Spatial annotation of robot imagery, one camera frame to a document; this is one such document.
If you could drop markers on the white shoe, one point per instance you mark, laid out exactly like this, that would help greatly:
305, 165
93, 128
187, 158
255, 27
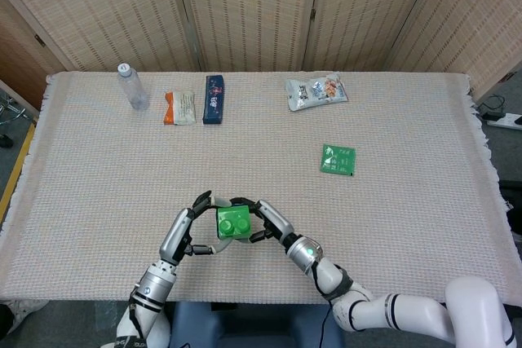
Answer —
26, 309

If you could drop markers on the green toy brick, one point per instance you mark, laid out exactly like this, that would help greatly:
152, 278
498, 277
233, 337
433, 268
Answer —
232, 221

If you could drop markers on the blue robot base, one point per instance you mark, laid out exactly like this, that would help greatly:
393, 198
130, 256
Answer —
253, 325

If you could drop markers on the bamboo folding screen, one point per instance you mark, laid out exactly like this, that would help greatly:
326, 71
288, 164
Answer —
253, 10

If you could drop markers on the white power strip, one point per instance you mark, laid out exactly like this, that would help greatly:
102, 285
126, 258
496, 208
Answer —
505, 121

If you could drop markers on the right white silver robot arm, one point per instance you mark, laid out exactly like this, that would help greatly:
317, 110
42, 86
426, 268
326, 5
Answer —
408, 311

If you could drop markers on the dark blue rectangular box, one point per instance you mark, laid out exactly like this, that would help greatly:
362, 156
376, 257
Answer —
213, 99

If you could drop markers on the white snack bag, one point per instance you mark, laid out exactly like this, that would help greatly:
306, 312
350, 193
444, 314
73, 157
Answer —
314, 91

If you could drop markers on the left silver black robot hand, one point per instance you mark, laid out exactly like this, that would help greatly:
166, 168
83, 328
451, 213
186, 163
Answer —
175, 234

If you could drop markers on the orange white snack packet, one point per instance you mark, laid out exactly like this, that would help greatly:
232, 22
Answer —
181, 108

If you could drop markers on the green square sachet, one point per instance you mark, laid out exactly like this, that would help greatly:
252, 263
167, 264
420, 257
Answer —
338, 159

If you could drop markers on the beige woven tablecloth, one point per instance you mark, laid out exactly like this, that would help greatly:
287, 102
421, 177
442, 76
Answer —
102, 185

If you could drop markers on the chrome chair base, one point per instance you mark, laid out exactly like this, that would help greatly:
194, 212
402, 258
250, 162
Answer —
10, 113

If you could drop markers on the clear plastic water bottle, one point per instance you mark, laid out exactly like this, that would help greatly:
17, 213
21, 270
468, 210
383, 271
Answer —
134, 89

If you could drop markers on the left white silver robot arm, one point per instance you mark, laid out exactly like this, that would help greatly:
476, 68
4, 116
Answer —
153, 287

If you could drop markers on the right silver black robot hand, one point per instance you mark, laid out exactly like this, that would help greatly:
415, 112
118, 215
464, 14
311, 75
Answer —
275, 221

